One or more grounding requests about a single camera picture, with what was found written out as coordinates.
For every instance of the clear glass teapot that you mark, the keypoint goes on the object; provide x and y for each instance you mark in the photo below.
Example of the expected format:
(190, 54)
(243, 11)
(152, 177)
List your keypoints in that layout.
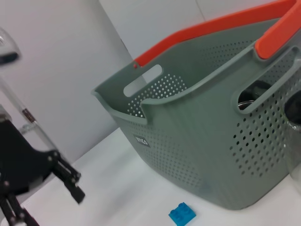
(295, 150)

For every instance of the metal partition strip with hinge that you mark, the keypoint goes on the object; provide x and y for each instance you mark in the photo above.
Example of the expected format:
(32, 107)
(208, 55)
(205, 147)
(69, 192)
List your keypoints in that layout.
(27, 114)

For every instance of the black teapot lid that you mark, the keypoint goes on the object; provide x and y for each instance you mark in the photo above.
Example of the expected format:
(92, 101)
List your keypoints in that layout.
(294, 108)

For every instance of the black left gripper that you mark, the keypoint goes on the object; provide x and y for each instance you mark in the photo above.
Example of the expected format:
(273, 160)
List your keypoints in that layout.
(21, 164)

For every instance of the grey perforated storage basket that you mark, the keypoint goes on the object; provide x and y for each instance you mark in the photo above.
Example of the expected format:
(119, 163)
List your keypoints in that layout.
(188, 141)

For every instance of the blue square toy brick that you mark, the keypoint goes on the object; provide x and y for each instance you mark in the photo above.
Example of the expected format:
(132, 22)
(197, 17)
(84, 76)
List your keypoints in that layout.
(182, 214)

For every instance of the glass teacup with black sleeve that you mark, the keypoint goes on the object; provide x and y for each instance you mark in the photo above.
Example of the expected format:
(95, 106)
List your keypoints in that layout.
(249, 99)

